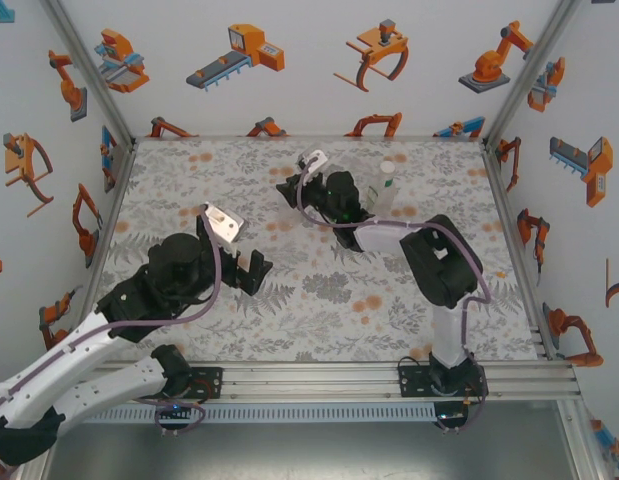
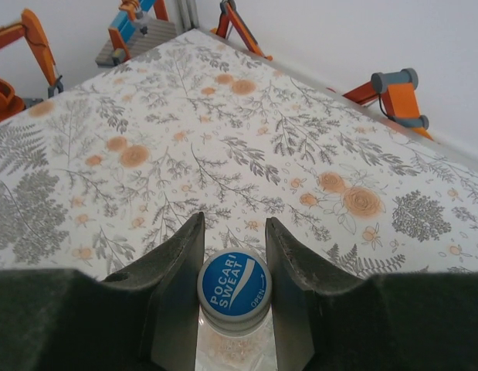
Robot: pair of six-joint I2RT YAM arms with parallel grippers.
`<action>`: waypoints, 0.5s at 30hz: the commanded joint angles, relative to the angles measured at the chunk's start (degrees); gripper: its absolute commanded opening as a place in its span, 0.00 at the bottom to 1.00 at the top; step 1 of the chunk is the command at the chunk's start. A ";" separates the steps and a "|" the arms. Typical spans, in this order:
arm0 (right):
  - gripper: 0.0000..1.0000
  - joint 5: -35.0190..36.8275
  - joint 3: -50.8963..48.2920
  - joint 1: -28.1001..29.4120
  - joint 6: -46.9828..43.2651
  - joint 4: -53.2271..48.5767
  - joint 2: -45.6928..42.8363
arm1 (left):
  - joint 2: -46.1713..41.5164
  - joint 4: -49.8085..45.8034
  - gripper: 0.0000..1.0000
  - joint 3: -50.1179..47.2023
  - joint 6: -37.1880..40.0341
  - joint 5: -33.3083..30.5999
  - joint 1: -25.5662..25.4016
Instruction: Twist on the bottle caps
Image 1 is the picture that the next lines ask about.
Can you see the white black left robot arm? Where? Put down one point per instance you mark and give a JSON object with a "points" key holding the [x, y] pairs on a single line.
{"points": [[64, 360]]}

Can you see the wide aluminium extrusion rail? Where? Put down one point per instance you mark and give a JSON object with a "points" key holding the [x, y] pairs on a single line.
{"points": [[309, 382]]}

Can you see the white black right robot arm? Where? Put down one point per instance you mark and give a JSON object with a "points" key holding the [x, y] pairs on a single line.
{"points": [[449, 330]]}

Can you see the grey metal sheet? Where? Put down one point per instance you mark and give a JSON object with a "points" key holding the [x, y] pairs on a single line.
{"points": [[309, 455]]}

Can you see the small circuit board with LED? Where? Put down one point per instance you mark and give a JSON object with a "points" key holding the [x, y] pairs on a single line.
{"points": [[174, 407], [450, 416]]}

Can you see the aluminium table edge rail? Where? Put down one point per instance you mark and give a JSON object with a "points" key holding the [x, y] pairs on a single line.
{"points": [[109, 225], [499, 190]]}

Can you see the floral patterned table mat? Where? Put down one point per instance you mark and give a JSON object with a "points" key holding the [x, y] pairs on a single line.
{"points": [[269, 340]]}

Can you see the aluminium frame post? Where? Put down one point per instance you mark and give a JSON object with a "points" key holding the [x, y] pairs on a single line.
{"points": [[536, 65], [39, 472], [89, 65], [586, 467]]}

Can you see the clear bottle dark green label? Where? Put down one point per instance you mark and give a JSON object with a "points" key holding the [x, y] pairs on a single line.
{"points": [[386, 192]]}

